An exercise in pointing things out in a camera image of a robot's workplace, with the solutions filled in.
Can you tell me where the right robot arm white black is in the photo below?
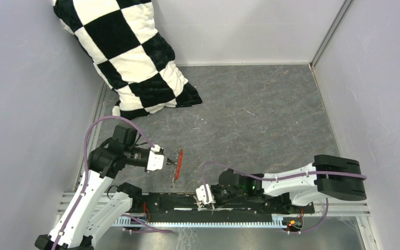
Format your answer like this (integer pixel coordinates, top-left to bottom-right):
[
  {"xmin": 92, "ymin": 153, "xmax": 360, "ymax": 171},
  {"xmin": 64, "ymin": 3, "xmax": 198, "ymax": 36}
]
[{"xmin": 196, "ymin": 154, "xmax": 367, "ymax": 213}]

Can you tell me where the metal key holder red handle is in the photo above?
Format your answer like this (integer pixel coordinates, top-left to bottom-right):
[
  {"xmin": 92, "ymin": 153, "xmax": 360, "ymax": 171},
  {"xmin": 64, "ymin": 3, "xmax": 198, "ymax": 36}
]
[{"xmin": 170, "ymin": 146, "xmax": 184, "ymax": 189}]

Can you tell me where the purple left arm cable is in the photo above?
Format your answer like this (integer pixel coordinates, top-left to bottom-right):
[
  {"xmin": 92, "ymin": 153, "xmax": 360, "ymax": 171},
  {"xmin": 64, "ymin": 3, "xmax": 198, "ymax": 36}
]
[{"xmin": 50, "ymin": 116, "xmax": 175, "ymax": 250}]

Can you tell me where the aluminium frame rail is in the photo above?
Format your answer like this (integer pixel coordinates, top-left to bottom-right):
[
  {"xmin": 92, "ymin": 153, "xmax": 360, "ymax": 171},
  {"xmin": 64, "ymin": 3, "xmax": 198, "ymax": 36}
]
[{"xmin": 55, "ymin": 192, "xmax": 371, "ymax": 229}]

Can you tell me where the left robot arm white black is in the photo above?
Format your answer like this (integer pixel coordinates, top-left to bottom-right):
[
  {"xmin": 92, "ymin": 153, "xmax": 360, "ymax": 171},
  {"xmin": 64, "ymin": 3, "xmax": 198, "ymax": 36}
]
[{"xmin": 35, "ymin": 125, "xmax": 168, "ymax": 249}]

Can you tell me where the black white checkered pillow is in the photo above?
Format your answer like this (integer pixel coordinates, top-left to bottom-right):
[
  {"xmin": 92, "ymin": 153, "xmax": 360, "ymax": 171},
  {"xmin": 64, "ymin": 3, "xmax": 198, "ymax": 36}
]
[{"xmin": 53, "ymin": 0, "xmax": 203, "ymax": 120}]

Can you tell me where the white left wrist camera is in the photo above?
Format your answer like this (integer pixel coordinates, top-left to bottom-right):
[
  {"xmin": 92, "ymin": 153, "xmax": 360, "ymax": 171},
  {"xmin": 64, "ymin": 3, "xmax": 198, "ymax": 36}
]
[{"xmin": 145, "ymin": 144, "xmax": 168, "ymax": 172}]

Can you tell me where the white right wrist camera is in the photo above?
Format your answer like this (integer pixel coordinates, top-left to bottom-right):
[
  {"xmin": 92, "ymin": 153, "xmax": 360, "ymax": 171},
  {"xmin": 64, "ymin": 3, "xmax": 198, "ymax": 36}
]
[{"xmin": 194, "ymin": 184, "xmax": 216, "ymax": 209}]

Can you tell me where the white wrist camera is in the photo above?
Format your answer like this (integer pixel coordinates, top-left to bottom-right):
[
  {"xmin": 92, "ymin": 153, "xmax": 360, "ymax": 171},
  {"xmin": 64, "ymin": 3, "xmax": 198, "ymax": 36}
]
[
  {"xmin": 194, "ymin": 184, "xmax": 216, "ymax": 209},
  {"xmin": 145, "ymin": 144, "xmax": 168, "ymax": 172}
]

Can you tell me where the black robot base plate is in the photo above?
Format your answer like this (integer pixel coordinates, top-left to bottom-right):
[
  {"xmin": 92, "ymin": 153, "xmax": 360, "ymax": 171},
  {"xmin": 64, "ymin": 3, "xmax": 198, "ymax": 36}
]
[{"xmin": 128, "ymin": 193, "xmax": 315, "ymax": 223}]

